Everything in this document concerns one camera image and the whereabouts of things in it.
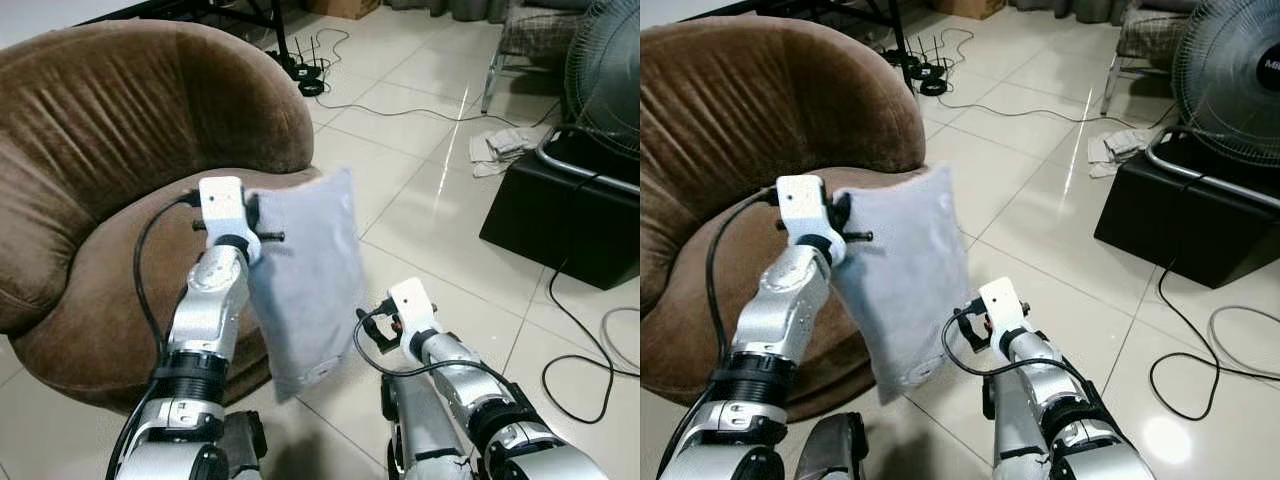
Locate grey rectangular pillow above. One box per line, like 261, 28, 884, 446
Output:
830, 164, 972, 407
243, 165, 370, 404

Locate brown round fabric sofa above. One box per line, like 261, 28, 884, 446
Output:
0, 20, 327, 413
640, 15, 937, 423

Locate robot right leg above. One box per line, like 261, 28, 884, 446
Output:
381, 374, 473, 480
985, 371, 1053, 480

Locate robot leg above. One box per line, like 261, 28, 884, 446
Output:
985, 371, 1053, 480
381, 374, 473, 480
800, 411, 870, 480
220, 410, 270, 480

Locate robot left leg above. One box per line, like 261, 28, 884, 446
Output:
800, 411, 870, 480
220, 410, 270, 480

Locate black rectangular box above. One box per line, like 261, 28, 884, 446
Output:
1093, 150, 1280, 290
479, 150, 641, 292

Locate crumpled white cloth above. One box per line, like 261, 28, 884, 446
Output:
1087, 128, 1152, 180
468, 125, 550, 180

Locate tan cardboard box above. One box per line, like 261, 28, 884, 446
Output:
930, 0, 1007, 22
305, 0, 382, 22

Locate dark grey standing fan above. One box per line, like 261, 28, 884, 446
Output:
1145, 0, 1280, 211
540, 0, 641, 193

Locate grey curtain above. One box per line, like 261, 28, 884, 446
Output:
1010, 0, 1133, 27
385, 0, 513, 24

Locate metal chair with plaid cushion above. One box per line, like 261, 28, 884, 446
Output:
1100, 0, 1197, 117
480, 0, 592, 115

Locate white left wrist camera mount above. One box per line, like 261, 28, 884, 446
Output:
197, 176, 252, 242
776, 175, 834, 242

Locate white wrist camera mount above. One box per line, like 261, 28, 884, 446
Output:
776, 175, 834, 242
197, 176, 252, 242
388, 277, 439, 337
977, 276, 1027, 335

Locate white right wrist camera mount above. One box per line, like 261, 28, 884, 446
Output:
977, 276, 1027, 335
388, 277, 439, 337

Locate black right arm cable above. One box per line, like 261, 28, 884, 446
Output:
940, 304, 1093, 389
352, 307, 523, 403

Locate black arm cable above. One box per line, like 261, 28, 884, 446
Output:
704, 187, 782, 373
352, 307, 523, 403
132, 191, 207, 363
940, 304, 1093, 389

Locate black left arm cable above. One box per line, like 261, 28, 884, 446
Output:
704, 187, 782, 373
132, 191, 207, 363

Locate black fan power cable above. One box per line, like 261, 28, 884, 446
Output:
541, 175, 641, 426
1149, 257, 1280, 422

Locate thin grey floor cable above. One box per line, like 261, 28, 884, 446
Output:
315, 93, 563, 130
935, 93, 1178, 130

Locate black metal table frame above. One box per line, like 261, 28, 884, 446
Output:
80, 0, 292, 62
710, 0, 917, 62

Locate grey looped floor cable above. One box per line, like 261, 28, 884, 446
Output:
1207, 304, 1280, 382
598, 304, 641, 378

